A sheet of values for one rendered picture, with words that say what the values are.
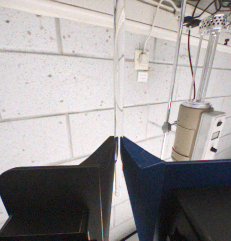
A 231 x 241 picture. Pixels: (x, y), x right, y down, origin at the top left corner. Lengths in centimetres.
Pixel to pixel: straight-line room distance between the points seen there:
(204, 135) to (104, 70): 45
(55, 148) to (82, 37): 47
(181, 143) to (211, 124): 12
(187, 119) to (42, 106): 52
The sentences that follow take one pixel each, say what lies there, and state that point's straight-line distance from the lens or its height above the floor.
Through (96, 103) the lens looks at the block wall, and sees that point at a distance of 60.
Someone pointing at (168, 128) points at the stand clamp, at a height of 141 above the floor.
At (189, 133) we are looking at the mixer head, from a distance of 50.
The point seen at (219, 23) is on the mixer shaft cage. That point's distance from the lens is 51.
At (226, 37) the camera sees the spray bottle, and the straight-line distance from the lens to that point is 111.
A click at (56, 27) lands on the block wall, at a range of 58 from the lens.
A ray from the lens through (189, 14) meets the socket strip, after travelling 80.
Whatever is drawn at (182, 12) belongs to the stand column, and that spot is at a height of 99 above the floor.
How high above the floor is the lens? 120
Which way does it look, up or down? 19 degrees up
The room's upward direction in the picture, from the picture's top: 179 degrees counter-clockwise
